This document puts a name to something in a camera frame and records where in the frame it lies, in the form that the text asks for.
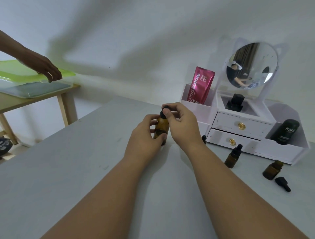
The person's right hand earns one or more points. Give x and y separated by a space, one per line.
185 128

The person's left hand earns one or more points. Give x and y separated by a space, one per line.
141 137

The person's left thumb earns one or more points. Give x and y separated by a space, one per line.
161 142

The person's right thumb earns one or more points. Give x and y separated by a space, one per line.
169 116

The black dropper cap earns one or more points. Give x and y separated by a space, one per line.
163 113
283 184

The large amber glass bottle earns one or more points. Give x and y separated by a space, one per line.
161 128

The person's right forearm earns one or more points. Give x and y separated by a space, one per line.
236 197

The person's left forearm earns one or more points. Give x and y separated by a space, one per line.
103 204

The another person's forearm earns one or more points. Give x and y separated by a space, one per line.
11 45

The pink cosmetic pouch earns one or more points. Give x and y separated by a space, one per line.
203 86

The white organizer drawer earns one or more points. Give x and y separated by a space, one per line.
219 137
256 126

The gold drawer knob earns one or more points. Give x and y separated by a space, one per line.
241 126
232 142

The black perfume bottle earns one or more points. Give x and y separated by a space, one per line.
236 102

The small capped amber dropper bottle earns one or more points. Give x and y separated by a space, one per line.
232 158

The round mirror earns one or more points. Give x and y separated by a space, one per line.
253 66

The light wooden table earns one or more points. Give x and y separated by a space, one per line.
65 103

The white cosmetic organizer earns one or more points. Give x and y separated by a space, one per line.
270 147

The small open amber bottle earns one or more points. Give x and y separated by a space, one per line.
272 170

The dark green cosmetic bottle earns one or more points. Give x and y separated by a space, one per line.
286 131

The loose black dropper cap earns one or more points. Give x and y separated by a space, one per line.
283 184

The gray flat sheet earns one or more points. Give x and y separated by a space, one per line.
37 89

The clear plastic storage box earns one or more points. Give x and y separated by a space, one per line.
29 94

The dark shoe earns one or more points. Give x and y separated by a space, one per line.
5 145

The green plastic lid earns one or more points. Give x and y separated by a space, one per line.
17 71

